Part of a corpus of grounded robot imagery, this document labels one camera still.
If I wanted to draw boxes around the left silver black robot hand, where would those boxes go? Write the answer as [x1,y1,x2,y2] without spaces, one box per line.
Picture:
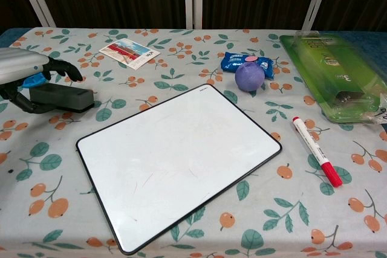
[0,47,84,114]

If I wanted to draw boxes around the dark grey whiteboard eraser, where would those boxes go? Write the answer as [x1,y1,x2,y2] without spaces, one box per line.
[28,83,95,113]

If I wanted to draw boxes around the white dry-erase board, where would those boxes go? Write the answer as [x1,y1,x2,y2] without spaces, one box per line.
[75,83,282,256]

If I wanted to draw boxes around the blue plastic cap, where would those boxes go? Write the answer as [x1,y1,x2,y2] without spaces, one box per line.
[21,73,48,89]

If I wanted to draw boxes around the photo postcard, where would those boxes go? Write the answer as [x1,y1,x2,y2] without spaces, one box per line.
[99,37,161,70]

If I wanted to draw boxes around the floral leaf print tablecloth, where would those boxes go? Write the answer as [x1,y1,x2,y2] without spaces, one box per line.
[0,27,387,258]

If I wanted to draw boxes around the blue Oreo cookie pack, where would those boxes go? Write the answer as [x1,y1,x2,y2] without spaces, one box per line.
[220,51,275,80]

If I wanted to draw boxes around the purple ball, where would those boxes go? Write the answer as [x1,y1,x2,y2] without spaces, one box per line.
[235,62,267,92]

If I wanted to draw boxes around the white marker with red cap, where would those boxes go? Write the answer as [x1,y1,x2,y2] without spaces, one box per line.
[291,116,344,188]

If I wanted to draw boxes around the green blister package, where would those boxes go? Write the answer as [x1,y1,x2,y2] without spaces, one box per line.
[279,31,387,124]

